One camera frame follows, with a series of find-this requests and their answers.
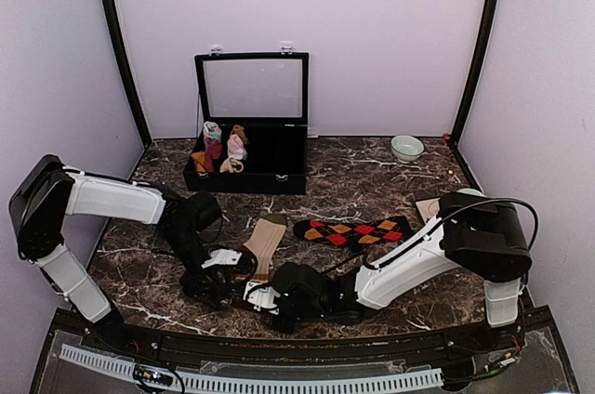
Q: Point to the white slotted cable duct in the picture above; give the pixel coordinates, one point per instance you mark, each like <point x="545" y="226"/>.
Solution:
<point x="121" y="368"/>

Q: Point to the small circuit board right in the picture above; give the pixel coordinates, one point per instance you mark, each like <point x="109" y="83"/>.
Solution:
<point x="503" y="362"/>

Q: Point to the small circuit board left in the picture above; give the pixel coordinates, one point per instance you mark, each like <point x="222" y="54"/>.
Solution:
<point x="151" y="377"/>

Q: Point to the black box with glass lid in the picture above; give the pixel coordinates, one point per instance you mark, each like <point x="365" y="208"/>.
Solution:
<point x="267" y="93"/>

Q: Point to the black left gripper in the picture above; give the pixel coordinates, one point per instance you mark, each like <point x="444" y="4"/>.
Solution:
<point x="194" y="286"/>

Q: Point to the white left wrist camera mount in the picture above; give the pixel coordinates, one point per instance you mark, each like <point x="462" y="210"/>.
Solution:
<point x="222" y="257"/>

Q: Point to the square floral plate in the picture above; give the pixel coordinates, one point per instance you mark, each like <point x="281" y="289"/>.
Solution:
<point x="427" y="208"/>

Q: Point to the orange rolled sock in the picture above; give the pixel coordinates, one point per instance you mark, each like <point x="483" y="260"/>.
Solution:
<point x="198" y="159"/>

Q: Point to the brown rolled sock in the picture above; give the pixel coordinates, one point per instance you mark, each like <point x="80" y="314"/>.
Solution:
<point x="239" y="131"/>

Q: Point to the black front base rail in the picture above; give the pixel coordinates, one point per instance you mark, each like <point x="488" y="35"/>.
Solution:
<point x="450" y="345"/>

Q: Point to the striped beige maroon sock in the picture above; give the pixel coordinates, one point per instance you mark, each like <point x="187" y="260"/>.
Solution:
<point x="258" y="250"/>

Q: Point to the pale green bowl on plate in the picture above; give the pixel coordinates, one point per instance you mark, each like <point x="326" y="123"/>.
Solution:
<point x="471" y="191"/>

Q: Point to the pale green bowl at back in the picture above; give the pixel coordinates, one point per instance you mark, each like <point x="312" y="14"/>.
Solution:
<point x="406" y="149"/>

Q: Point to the black frame post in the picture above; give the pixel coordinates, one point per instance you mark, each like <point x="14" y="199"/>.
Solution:
<point x="475" y="69"/>
<point x="123" y="65"/>

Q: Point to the black left frame post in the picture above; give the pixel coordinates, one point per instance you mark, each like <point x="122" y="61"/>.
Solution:
<point x="123" y="65"/>

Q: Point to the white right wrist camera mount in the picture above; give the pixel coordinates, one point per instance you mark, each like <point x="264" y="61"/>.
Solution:
<point x="262" y="297"/>

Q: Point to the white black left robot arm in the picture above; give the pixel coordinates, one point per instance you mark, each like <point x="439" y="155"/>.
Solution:
<point x="53" y="190"/>

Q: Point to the magenta rolled sock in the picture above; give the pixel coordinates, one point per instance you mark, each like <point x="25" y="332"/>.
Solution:
<point x="213" y="151"/>

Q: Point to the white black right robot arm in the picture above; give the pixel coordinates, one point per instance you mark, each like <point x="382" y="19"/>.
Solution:
<point x="482" y="235"/>

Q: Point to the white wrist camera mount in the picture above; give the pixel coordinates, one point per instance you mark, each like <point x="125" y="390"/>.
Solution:
<point x="222" y="257"/>
<point x="262" y="297"/>

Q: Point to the beige rolled sock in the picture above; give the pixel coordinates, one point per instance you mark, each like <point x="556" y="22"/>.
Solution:
<point x="232" y="166"/>

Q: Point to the black right frame post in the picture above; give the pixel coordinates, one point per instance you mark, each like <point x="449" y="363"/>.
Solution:
<point x="475" y="69"/>

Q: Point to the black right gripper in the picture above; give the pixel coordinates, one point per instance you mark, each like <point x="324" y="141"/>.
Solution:
<point x="282" y="326"/>

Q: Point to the black argyle orange red sock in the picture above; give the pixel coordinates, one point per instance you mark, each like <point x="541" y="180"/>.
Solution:
<point x="355" y="236"/>

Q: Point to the small circuit board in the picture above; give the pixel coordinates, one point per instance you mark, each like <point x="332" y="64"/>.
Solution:
<point x="503" y="362"/>
<point x="151" y="377"/>

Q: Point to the multicolour rolled sock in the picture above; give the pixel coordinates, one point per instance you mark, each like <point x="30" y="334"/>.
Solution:
<point x="212" y="131"/>

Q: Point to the pink white rolled sock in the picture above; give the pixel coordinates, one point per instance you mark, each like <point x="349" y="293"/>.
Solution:
<point x="236" y="148"/>

